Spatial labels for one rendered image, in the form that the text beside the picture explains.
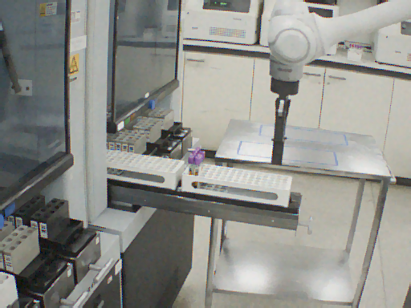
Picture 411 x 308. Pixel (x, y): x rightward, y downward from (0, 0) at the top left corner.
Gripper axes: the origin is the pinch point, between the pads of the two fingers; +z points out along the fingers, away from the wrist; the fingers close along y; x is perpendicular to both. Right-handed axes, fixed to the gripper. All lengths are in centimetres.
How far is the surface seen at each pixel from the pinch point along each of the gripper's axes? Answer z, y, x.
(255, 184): 9.0, 2.9, -4.7
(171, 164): 8.5, -0.5, -29.6
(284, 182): 8.9, -0.9, 2.8
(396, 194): 95, -214, 76
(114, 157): 9.0, -0.5, -47.4
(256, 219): 17.6, 6.8, -3.0
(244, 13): -19, -229, -50
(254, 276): 67, -40, -6
